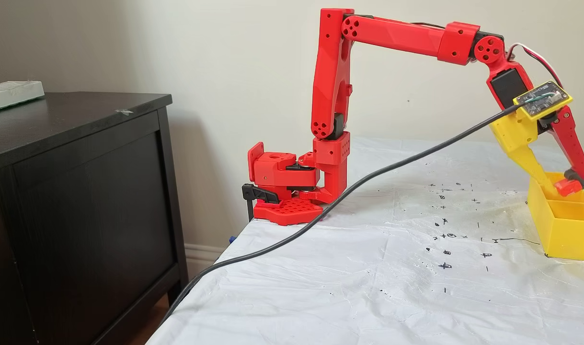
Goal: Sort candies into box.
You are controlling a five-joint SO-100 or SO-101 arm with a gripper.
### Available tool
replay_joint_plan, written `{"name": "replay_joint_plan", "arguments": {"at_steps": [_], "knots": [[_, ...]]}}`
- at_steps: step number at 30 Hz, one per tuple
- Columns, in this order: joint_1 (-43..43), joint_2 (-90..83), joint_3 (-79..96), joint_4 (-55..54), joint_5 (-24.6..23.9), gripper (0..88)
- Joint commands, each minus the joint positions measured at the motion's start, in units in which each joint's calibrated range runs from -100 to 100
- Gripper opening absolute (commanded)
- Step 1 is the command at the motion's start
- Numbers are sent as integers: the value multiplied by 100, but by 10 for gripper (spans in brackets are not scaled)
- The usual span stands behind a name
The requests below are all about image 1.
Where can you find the black wooden dresser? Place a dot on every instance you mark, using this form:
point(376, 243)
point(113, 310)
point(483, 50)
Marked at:
point(81, 191)

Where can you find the camera board on yellow mount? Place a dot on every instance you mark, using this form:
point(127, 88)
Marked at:
point(543, 98)

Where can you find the black table clamp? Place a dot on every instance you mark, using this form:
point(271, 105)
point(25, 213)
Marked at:
point(258, 192)

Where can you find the white plastic table cover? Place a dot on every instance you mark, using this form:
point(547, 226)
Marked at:
point(320, 287)

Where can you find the red-orange Starburst candy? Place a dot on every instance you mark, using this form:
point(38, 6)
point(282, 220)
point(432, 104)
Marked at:
point(567, 188)

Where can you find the white wall baseboard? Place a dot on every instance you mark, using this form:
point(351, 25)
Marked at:
point(205, 258)

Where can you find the white foam slab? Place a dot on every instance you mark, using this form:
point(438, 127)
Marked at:
point(9, 93)

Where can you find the yellow three-compartment box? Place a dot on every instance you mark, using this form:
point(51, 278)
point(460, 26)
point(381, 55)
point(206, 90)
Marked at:
point(567, 230)

